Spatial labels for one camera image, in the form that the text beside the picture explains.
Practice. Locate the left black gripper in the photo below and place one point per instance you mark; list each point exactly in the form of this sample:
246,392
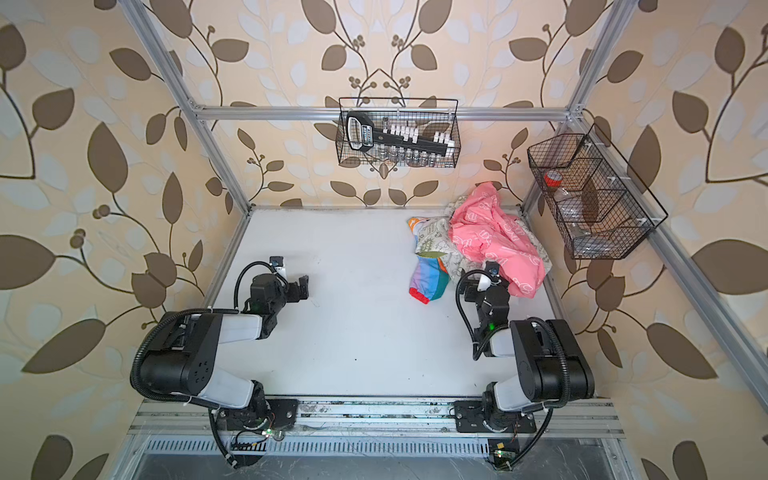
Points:
294,289

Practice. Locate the rainbow striped cloth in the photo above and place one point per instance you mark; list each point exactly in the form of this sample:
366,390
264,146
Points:
431,277

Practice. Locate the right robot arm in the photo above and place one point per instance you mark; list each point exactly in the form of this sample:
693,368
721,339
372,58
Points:
550,369

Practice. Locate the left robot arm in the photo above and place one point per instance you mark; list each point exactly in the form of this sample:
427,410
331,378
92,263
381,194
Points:
176,362

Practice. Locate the pink cloth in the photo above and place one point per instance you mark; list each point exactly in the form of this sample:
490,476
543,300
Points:
482,232

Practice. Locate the white patterned cloth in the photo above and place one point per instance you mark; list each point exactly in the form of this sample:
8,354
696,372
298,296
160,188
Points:
456,263

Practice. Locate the clear bottle red cap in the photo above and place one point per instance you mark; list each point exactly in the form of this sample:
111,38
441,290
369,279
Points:
571,208

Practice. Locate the black white tool rack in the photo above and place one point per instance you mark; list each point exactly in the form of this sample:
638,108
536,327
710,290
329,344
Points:
377,133

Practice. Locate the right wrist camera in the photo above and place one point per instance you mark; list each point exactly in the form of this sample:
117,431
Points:
493,271

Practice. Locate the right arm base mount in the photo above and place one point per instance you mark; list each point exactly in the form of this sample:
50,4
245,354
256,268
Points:
480,416

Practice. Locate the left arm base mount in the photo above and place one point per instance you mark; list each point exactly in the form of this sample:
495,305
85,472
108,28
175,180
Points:
261,415

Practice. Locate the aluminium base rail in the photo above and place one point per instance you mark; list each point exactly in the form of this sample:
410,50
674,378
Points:
387,416

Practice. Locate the side wire basket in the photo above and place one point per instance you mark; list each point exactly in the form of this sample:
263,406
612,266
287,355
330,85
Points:
621,210

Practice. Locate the back wire basket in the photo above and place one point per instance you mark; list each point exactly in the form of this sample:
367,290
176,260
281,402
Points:
428,109

